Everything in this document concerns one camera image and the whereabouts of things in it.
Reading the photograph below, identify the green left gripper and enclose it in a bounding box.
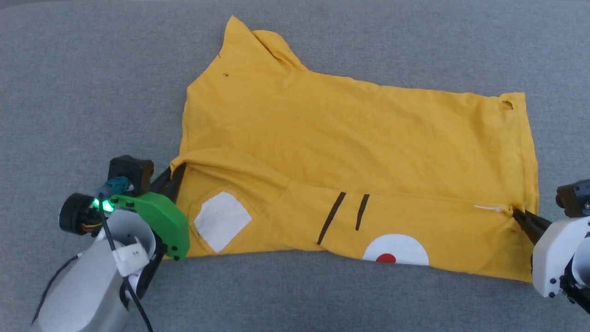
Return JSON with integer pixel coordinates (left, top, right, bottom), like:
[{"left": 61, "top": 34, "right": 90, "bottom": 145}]
[{"left": 110, "top": 163, "right": 190, "bottom": 261}]

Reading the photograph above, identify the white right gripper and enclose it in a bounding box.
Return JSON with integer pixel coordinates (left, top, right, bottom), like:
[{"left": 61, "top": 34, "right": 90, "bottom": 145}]
[{"left": 512, "top": 208, "right": 590, "bottom": 298}]

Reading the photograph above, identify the yellow t-shirt with prints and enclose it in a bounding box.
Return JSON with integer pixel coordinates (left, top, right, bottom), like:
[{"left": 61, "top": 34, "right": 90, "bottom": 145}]
[{"left": 170, "top": 15, "right": 540, "bottom": 283}]

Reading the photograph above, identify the grey fabric sofa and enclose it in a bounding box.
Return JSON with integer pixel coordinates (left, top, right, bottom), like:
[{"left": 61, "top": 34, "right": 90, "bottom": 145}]
[{"left": 0, "top": 0, "right": 590, "bottom": 332}]

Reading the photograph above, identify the thin black cable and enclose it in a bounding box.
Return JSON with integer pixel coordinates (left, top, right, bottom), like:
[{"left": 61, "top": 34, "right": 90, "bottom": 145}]
[
  {"left": 94, "top": 178, "right": 155, "bottom": 332},
  {"left": 31, "top": 255, "right": 80, "bottom": 325}
]

